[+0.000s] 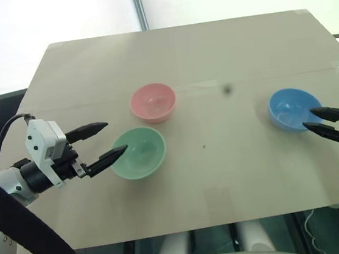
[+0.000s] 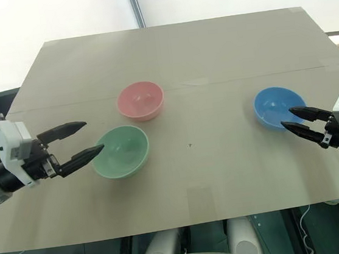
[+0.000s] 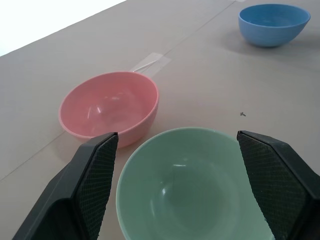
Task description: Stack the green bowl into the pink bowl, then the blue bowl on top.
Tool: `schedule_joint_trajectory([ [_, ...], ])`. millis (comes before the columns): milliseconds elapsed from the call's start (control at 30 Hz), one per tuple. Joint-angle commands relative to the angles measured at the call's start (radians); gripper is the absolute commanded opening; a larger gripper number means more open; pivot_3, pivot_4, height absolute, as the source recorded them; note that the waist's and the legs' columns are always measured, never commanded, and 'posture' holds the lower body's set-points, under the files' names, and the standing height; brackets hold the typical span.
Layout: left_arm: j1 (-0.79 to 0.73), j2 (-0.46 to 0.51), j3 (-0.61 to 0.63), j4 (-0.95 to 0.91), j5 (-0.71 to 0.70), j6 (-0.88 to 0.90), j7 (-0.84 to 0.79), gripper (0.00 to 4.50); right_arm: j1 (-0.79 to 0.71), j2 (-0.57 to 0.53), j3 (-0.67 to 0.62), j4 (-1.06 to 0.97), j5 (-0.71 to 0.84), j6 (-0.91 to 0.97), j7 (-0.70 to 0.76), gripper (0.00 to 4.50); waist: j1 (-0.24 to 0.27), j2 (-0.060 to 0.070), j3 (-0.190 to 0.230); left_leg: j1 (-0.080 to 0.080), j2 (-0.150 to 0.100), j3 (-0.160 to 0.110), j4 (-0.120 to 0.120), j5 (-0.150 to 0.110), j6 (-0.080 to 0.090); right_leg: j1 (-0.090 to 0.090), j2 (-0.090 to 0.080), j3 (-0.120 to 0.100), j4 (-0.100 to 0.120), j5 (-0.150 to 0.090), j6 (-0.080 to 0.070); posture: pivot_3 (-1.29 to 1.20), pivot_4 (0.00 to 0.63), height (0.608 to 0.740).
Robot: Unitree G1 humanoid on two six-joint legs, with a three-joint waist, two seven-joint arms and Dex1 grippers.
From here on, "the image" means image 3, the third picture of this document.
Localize green plastic bowl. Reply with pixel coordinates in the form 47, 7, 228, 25
115, 126, 276, 240

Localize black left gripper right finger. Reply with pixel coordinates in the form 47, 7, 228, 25
236, 129, 320, 240

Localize blue plastic bowl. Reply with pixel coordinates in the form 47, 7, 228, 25
237, 4, 312, 49

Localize clear tape strip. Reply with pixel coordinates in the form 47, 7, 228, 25
131, 51, 172, 77

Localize pink plastic bowl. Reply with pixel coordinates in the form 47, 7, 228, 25
58, 71, 160, 149

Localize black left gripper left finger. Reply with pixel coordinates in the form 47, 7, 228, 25
11, 131, 119, 240

